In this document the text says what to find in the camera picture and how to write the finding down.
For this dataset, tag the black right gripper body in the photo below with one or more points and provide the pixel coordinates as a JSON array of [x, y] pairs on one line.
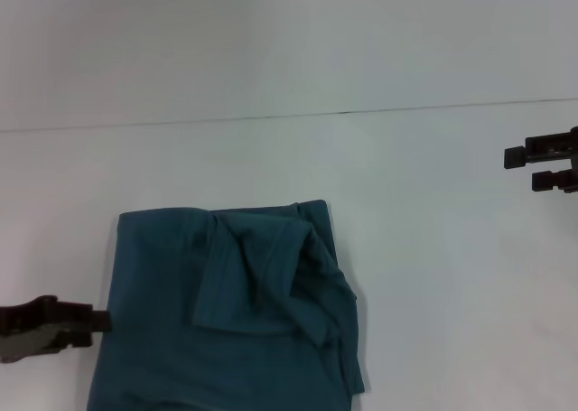
[[557, 151]]

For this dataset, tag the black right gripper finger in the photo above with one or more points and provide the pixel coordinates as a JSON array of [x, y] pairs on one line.
[[515, 157], [548, 180]]

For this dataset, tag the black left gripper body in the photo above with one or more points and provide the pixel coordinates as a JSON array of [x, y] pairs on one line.
[[36, 325]]

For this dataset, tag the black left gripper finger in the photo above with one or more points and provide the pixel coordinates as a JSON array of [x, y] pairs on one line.
[[101, 323]]

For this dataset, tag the teal t-shirt with FREE print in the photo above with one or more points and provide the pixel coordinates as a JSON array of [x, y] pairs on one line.
[[180, 316]]

